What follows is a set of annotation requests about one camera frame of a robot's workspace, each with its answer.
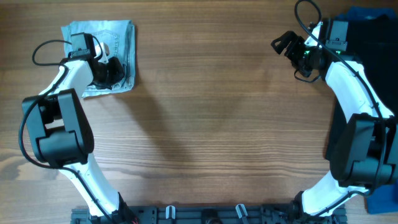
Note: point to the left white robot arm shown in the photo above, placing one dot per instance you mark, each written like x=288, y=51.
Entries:
x=55, y=133

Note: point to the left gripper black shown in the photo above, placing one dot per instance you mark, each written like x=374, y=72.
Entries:
x=118, y=74

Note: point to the blue folded garment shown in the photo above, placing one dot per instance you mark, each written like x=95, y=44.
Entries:
x=360, y=12

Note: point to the light blue denim shorts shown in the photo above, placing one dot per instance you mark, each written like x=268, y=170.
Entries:
x=119, y=36

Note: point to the black folded garment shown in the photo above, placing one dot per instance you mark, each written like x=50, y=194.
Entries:
x=351, y=95

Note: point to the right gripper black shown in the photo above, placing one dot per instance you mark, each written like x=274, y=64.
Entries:
x=296, y=43

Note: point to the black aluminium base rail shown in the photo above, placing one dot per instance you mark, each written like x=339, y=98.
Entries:
x=264, y=214

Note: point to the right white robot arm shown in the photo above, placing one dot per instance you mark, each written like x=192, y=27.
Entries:
x=365, y=157

